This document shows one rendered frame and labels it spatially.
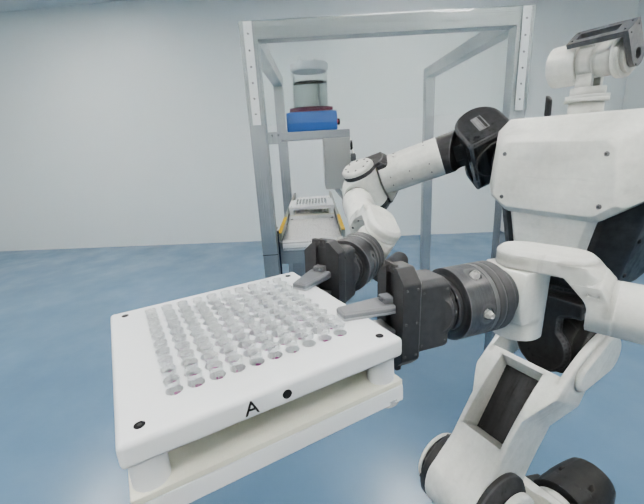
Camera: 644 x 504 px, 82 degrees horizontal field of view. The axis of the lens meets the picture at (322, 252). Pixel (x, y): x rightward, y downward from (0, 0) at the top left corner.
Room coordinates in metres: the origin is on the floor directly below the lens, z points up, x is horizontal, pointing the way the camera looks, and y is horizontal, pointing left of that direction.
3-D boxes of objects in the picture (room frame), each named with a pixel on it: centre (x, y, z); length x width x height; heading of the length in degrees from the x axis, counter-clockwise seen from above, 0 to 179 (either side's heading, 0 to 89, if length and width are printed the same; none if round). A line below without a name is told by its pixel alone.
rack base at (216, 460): (0.36, 0.09, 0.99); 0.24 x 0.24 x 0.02; 29
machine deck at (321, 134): (1.83, 0.05, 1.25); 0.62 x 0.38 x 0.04; 0
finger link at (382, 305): (0.38, -0.04, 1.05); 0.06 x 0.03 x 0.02; 111
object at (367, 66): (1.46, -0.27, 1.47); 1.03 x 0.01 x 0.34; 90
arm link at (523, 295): (0.46, -0.23, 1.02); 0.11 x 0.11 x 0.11; 21
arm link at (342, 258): (0.56, -0.02, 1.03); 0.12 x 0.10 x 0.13; 151
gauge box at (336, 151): (1.63, -0.08, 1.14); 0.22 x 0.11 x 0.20; 0
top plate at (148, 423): (0.36, 0.09, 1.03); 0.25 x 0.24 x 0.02; 29
